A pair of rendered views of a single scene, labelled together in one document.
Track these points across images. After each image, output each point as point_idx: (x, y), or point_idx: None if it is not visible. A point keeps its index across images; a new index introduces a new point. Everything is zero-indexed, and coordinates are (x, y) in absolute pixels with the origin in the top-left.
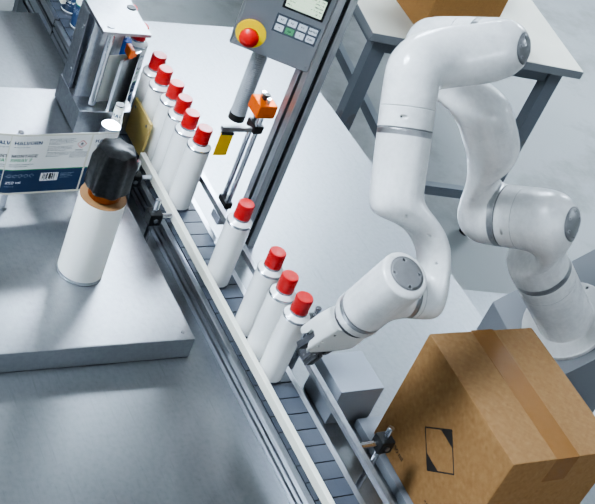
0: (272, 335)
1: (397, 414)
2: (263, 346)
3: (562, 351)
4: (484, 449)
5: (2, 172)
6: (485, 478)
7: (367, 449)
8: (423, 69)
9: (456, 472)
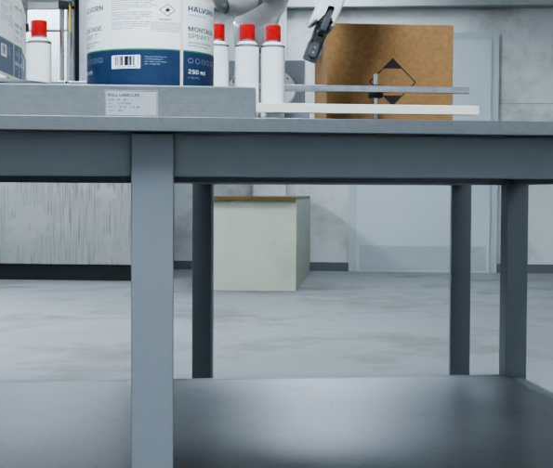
0: (269, 73)
1: (338, 101)
2: (257, 99)
3: (285, 98)
4: (426, 41)
5: (19, 50)
6: (440, 56)
7: None
8: None
9: (416, 78)
